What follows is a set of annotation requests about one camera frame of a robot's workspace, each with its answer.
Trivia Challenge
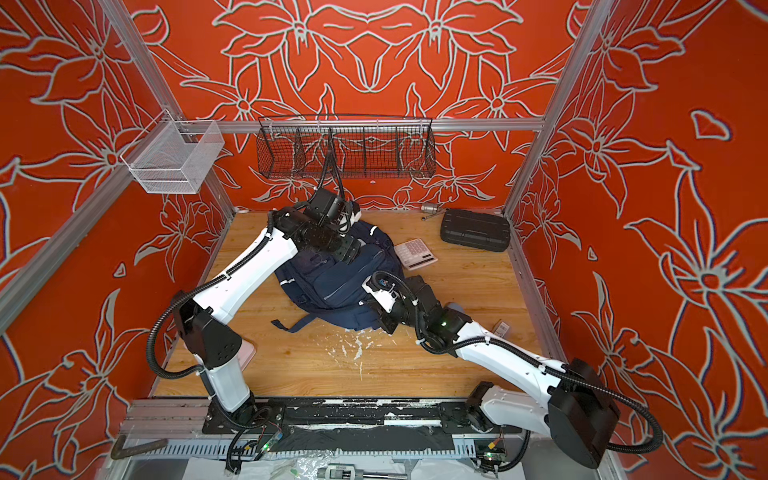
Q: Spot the navy blue student backpack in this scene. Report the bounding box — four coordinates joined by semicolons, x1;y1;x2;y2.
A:
272;220;404;333

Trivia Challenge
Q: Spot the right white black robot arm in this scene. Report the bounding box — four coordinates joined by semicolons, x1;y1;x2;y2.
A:
362;271;664;469

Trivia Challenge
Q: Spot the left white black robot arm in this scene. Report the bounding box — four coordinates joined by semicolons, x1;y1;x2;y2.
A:
146;185;361;432

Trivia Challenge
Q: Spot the pink calculator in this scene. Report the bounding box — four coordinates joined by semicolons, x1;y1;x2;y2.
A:
394;239;438;271

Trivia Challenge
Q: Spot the small silver metal cylinder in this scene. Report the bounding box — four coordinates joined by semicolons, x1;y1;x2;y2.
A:
420;203;445;221

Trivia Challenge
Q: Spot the black plastic tool case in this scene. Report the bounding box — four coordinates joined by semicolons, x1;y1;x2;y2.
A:
440;208;511;252

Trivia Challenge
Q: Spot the pink flat case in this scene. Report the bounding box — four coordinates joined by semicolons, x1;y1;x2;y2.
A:
237;340;256;371

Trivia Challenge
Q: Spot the dark metal hex key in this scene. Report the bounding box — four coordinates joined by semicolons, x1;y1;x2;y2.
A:
110;435;169;460

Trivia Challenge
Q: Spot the black wire wall basket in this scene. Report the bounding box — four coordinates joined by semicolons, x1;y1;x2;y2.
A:
255;115;437;180

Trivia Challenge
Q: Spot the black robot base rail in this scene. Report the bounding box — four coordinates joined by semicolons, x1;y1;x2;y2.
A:
202;397;522;459

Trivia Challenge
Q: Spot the white wire mesh basket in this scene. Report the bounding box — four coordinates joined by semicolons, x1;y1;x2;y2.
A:
119;110;225;194

